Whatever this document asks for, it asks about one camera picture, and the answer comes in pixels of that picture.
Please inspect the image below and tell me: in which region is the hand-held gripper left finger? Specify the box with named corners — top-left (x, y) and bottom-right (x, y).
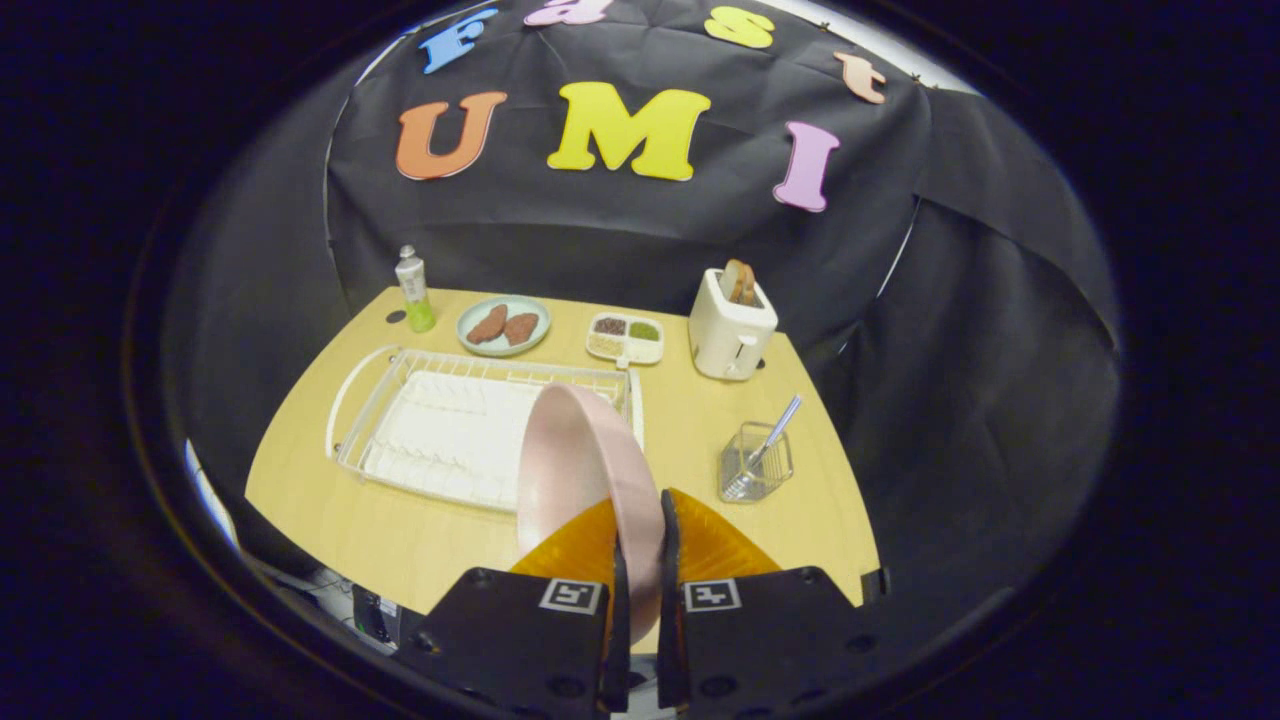
top-left (396, 497), bottom-right (633, 717)

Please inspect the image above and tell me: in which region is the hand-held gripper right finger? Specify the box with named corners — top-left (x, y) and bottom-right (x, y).
top-left (655, 487), bottom-right (906, 717)

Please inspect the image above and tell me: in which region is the clear wire basket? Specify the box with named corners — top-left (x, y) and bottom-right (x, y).
top-left (718, 421), bottom-right (795, 504)

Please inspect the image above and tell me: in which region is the pink plate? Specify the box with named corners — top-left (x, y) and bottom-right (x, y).
top-left (516, 383), bottom-right (666, 656)

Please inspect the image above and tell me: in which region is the white wire dish rack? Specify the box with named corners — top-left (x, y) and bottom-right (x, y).
top-left (326, 345), bottom-right (645, 514)

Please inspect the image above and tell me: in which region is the pale teal plate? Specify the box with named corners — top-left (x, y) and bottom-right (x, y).
top-left (457, 295), bottom-right (552, 358)

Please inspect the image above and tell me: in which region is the green dish soap bottle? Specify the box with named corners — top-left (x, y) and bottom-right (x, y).
top-left (395, 245), bottom-right (438, 334)

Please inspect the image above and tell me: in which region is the black box under table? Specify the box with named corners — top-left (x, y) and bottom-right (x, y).
top-left (350, 583), bottom-right (403, 649)

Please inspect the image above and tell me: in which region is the white toaster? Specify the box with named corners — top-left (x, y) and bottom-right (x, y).
top-left (688, 267), bottom-right (779, 382)

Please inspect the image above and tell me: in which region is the white divided condiment tray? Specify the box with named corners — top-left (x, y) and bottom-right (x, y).
top-left (586, 311), bottom-right (665, 369)

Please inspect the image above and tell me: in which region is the black backdrop cloth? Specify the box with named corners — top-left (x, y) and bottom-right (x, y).
top-left (160, 0), bottom-right (1121, 621)

